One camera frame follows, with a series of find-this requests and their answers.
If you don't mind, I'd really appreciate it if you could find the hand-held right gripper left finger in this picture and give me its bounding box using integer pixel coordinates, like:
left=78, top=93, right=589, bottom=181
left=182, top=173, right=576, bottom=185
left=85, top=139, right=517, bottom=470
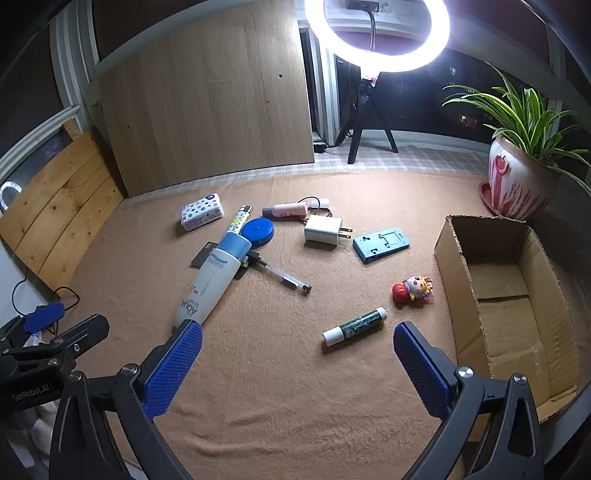
left=48, top=318, right=204, bottom=480

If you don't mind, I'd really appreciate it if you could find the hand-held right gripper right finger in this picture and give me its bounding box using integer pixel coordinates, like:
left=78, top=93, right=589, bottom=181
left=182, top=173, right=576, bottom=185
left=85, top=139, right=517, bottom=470
left=392, top=322, right=546, bottom=480

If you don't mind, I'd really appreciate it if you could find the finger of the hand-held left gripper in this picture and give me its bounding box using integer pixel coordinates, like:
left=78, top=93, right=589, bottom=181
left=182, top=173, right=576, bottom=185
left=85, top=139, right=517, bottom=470
left=0, top=302, right=65, bottom=344
left=9, top=314, right=112, bottom=370

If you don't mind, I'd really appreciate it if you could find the green stick with white cap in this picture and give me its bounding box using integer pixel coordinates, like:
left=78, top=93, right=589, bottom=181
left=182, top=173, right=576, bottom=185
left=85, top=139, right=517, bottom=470
left=322, top=307, right=387, bottom=347

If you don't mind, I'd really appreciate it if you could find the white bottle with blue cap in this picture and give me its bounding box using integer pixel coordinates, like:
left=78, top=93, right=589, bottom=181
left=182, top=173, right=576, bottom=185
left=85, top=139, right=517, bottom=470
left=173, top=232, right=252, bottom=326

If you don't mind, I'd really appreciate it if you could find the cardboard box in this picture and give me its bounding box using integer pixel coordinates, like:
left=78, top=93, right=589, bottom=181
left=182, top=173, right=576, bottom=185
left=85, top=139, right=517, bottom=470
left=434, top=215, right=580, bottom=423

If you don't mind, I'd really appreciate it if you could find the black card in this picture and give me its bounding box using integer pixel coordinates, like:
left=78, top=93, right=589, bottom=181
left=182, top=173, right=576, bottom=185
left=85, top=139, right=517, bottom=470
left=190, top=241, right=250, bottom=281

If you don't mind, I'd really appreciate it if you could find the blue phone stand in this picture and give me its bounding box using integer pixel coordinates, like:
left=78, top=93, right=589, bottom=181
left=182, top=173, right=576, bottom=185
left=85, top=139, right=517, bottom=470
left=353, top=229, right=411, bottom=265

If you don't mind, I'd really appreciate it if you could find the clear black pen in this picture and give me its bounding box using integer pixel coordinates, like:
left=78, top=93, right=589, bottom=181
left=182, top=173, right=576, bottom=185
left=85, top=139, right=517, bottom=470
left=245, top=251, right=312, bottom=296

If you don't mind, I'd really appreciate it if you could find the blue round tape measure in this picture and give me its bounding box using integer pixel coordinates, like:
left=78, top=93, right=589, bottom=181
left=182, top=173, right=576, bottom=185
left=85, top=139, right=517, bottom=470
left=242, top=218, right=276, bottom=247

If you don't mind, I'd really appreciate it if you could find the patterned lighter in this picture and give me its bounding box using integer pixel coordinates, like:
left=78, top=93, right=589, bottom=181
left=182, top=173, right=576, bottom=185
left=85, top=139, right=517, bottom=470
left=226, top=206, right=253, bottom=236

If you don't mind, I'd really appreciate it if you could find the white plug charger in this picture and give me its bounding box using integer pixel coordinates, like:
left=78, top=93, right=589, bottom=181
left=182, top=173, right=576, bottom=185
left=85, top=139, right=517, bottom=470
left=304, top=213, right=354, bottom=247

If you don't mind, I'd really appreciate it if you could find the dark red cord loop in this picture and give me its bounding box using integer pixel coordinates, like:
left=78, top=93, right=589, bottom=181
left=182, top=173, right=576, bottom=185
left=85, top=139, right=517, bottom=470
left=298, top=198, right=333, bottom=220

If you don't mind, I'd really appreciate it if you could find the pink tube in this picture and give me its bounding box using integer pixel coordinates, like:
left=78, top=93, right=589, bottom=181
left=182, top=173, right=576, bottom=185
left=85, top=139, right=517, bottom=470
left=262, top=198, right=331, bottom=221

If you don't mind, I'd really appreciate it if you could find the small doll toy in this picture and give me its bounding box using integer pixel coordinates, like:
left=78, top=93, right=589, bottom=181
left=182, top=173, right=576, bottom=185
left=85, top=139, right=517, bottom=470
left=392, top=275, right=435, bottom=305

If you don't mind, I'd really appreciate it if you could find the wooden plank panel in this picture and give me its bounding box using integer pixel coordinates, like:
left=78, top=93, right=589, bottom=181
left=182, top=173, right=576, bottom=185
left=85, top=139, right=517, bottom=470
left=0, top=119, right=125, bottom=292

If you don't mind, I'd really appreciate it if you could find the patterned tissue pack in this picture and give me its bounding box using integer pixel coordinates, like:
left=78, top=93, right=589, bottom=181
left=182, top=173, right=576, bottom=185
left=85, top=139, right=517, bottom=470
left=181, top=193, right=225, bottom=232

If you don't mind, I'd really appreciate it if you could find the checked mat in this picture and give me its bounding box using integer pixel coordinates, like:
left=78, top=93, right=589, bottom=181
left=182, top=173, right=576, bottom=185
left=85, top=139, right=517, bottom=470
left=314, top=143, right=490, bottom=177

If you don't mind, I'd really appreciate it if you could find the light wooden board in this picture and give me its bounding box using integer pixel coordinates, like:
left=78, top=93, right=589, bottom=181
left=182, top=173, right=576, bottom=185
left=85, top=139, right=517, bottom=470
left=95, top=0, right=317, bottom=198

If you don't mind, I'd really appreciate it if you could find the black tripod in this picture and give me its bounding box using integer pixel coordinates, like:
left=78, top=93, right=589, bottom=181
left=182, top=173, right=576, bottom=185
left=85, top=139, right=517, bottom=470
left=339, top=74, right=399, bottom=164

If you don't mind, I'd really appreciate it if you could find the green spider plant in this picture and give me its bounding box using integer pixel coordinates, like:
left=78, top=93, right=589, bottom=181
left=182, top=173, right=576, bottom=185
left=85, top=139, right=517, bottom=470
left=442, top=62, right=591, bottom=195

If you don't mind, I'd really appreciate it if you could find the black gooseneck holder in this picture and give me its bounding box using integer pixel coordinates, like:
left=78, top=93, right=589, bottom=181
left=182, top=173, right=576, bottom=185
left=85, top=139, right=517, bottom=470
left=346, top=0, right=382, bottom=51

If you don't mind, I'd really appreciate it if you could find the black cable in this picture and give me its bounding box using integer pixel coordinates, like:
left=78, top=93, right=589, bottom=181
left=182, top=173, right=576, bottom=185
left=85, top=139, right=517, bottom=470
left=11, top=268, right=79, bottom=328

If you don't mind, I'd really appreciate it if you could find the ring light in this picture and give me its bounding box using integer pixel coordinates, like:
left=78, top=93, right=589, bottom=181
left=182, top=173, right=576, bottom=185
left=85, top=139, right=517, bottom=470
left=304, top=0, right=451, bottom=75

